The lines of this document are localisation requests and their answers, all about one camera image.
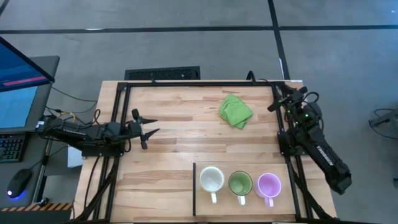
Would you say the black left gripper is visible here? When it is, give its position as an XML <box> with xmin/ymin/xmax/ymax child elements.
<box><xmin>121</xmin><ymin>108</ymin><xmax>161</xmax><ymax>150</ymax></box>

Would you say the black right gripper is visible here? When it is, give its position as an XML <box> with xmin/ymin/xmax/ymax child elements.
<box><xmin>267</xmin><ymin>82</ymin><xmax>309</xmax><ymax>113</ymax></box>

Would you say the white ceramic mug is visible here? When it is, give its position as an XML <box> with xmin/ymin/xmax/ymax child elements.
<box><xmin>199</xmin><ymin>166</ymin><xmax>225</xmax><ymax>205</ymax></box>

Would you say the pink plastic mug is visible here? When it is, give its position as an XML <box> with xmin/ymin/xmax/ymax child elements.
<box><xmin>254</xmin><ymin>172</ymin><xmax>282</xmax><ymax>208</ymax></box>

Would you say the green ceramic mug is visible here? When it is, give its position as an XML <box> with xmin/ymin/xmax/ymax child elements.
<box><xmin>228</xmin><ymin>170</ymin><xmax>254</xmax><ymax>207</ymax></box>

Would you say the black shelf edge bar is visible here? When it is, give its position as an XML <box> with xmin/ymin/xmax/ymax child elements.
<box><xmin>192</xmin><ymin>162</ymin><xmax>197</xmax><ymax>217</ymax></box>

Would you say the green folded cloth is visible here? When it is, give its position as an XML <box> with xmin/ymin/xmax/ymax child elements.
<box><xmin>218</xmin><ymin>93</ymin><xmax>254</xmax><ymax>130</ymax></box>

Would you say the white box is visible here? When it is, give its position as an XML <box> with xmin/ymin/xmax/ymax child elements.
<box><xmin>67</xmin><ymin>146</ymin><xmax>83</xmax><ymax>168</ymax></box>

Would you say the grey side desk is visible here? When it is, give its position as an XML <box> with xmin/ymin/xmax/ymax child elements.
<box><xmin>0</xmin><ymin>130</ymin><xmax>52</xmax><ymax>208</ymax></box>

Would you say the grey-framed monitor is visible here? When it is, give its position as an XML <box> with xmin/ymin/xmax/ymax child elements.
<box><xmin>0</xmin><ymin>55</ymin><xmax>60</xmax><ymax>134</ymax></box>

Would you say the backlit black keyboard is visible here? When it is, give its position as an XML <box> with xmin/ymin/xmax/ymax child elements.
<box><xmin>0</xmin><ymin>133</ymin><xmax>27</xmax><ymax>163</ymax></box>

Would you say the black computer mouse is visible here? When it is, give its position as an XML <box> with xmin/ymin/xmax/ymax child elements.
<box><xmin>6</xmin><ymin>169</ymin><xmax>32</xmax><ymax>200</ymax></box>

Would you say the black-framed monitor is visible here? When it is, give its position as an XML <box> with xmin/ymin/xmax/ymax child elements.
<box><xmin>0</xmin><ymin>36</ymin><xmax>56</xmax><ymax>93</ymax></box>

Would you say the black orange striped box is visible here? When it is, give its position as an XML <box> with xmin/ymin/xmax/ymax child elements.
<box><xmin>0</xmin><ymin>202</ymin><xmax>74</xmax><ymax>224</ymax></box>

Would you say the black aluminium table frame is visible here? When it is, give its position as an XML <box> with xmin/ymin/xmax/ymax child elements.
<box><xmin>72</xmin><ymin>80</ymin><xmax>340</xmax><ymax>224</ymax></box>

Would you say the yellow cable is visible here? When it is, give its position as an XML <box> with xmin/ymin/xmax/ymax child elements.
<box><xmin>55</xmin><ymin>111</ymin><xmax>77</xmax><ymax>124</ymax></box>

